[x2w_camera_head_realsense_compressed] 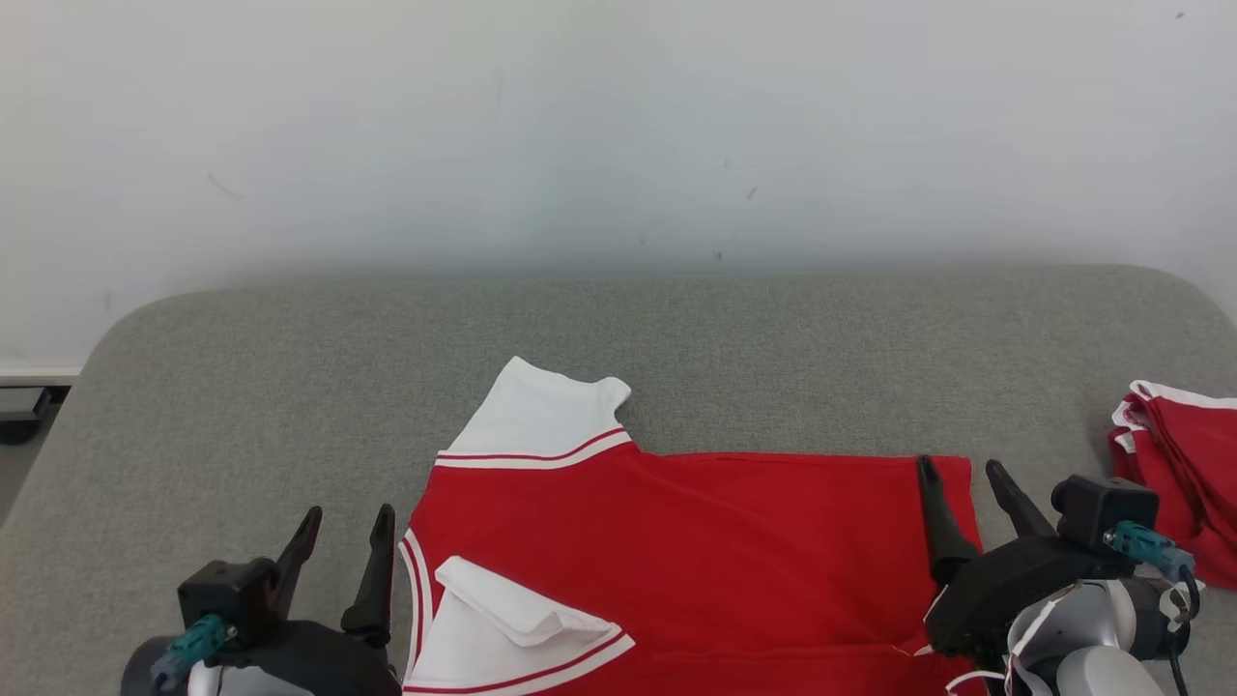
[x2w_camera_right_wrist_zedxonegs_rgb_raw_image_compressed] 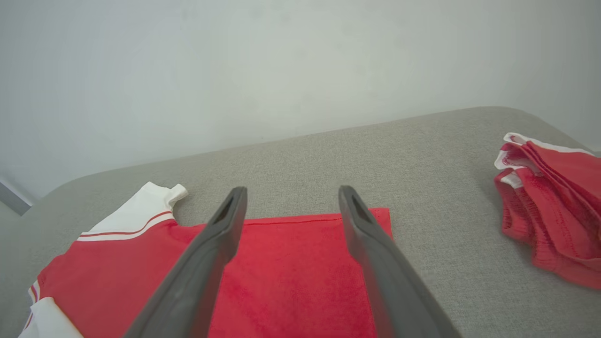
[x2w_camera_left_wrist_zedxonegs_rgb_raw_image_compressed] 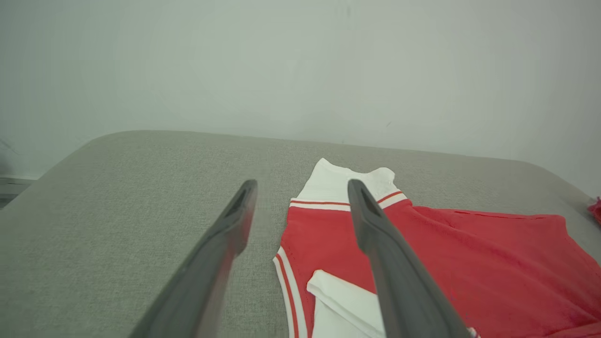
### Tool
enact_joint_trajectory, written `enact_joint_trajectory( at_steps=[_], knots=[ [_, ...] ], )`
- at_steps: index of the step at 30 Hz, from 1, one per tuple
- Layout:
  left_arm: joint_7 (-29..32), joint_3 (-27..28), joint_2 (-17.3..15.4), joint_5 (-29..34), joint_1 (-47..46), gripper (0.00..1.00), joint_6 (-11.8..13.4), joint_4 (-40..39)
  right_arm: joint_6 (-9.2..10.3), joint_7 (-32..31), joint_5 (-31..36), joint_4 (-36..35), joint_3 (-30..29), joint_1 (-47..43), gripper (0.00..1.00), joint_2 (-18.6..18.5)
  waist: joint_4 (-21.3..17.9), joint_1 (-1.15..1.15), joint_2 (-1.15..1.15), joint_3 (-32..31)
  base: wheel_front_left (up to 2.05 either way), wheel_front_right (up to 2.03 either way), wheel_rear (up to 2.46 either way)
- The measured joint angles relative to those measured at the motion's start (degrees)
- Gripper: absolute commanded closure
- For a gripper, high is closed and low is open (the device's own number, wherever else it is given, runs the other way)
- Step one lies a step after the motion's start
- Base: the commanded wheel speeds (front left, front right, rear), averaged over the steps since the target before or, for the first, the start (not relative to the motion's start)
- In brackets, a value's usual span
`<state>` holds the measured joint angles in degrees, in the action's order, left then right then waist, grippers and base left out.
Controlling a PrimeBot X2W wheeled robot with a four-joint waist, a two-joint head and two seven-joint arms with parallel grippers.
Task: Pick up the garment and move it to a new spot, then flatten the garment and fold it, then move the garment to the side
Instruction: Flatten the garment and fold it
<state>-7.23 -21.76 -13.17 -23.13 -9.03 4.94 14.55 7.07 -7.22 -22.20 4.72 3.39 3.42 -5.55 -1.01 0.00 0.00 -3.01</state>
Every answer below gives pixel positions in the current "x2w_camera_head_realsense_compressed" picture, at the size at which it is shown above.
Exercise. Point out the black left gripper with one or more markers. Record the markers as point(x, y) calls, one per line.
point(319, 667)

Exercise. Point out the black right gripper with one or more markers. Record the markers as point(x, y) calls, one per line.
point(1005, 580)

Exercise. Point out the red Bulls 23 shorts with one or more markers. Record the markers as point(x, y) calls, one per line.
point(1179, 483)

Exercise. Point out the red jersey with white sleeves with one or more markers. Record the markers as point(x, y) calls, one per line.
point(725, 551)

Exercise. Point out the white baseboard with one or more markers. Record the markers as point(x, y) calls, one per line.
point(39, 375)

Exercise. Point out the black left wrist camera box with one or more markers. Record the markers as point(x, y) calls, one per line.
point(227, 594)

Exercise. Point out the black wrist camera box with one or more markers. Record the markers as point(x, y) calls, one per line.
point(1102, 503)
point(227, 594)

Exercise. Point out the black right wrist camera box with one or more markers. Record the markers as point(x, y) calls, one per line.
point(1102, 503)

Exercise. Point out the teal left camera connector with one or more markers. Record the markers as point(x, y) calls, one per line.
point(198, 640)

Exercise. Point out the teal camera connector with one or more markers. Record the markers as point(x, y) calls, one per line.
point(1140, 543)
point(198, 640)

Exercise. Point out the teal right camera connector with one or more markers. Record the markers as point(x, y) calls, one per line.
point(1140, 543)

